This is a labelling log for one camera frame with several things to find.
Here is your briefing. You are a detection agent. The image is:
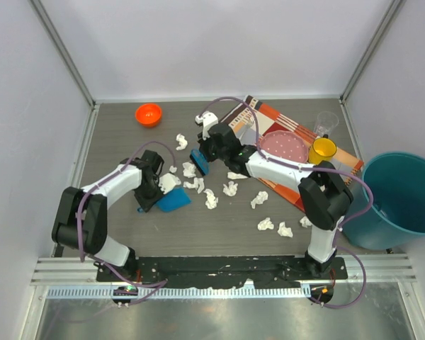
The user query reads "blue hand brush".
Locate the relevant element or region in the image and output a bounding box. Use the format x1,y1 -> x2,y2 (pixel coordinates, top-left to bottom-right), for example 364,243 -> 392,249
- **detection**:
190,149 -> 210,176

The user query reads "orange bowl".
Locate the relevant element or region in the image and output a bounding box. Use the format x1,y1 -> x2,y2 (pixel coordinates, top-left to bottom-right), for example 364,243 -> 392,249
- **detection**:
135,103 -> 162,128

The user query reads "clear plastic cup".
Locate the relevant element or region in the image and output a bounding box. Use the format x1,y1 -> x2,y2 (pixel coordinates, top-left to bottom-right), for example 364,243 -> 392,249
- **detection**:
313,111 -> 339,137

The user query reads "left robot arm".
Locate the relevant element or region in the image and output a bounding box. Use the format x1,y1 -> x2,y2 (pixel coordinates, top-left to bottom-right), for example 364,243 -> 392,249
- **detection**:
52,150 -> 164,279

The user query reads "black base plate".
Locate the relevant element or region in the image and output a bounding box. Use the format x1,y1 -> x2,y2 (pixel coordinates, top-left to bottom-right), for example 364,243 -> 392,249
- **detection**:
95,255 -> 348,290

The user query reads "paper scrap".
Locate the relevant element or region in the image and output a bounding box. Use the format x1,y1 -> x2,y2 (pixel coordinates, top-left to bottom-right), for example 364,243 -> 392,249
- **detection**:
222,181 -> 238,197
182,161 -> 196,179
176,134 -> 188,151
204,188 -> 218,210
277,222 -> 293,238
250,191 -> 268,209
227,171 -> 248,180
299,216 -> 312,228
183,177 -> 205,194
257,217 -> 274,231

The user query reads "pink dotted plate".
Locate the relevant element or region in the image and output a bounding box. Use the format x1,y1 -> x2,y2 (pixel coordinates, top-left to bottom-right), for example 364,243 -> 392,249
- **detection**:
259,130 -> 308,164

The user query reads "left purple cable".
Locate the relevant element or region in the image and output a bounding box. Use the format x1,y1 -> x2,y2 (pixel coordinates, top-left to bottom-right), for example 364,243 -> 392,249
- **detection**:
76,140 -> 178,307

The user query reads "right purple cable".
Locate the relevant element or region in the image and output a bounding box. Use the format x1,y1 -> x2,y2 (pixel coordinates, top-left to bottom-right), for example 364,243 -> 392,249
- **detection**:
203,96 -> 373,308

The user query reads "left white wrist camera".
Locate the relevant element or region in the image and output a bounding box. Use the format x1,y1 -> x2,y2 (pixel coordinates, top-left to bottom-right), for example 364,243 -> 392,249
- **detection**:
159,173 -> 181,195

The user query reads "purple cable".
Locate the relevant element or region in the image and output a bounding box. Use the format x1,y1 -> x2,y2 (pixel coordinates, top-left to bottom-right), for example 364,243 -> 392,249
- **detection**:
76,140 -> 178,307
203,96 -> 373,308

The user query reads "white plastic fork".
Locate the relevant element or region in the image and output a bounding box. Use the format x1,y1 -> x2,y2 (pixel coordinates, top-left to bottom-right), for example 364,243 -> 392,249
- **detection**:
244,115 -> 255,129

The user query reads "blue dustpan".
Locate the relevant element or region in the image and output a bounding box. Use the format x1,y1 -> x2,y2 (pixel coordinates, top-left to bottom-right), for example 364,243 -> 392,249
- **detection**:
152,188 -> 191,213

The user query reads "yellow mug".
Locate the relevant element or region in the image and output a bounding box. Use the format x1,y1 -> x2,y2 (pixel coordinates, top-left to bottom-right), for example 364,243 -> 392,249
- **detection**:
308,137 -> 337,165

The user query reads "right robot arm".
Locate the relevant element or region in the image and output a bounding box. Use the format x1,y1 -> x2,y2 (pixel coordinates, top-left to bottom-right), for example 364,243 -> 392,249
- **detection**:
191,123 -> 353,278

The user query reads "white slotted cable duct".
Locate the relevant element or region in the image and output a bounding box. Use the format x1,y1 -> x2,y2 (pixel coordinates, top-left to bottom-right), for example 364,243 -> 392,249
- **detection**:
46,284 -> 311,300

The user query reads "teal trash bin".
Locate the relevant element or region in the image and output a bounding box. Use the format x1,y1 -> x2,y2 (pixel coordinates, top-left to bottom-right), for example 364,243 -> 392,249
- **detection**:
343,152 -> 425,250

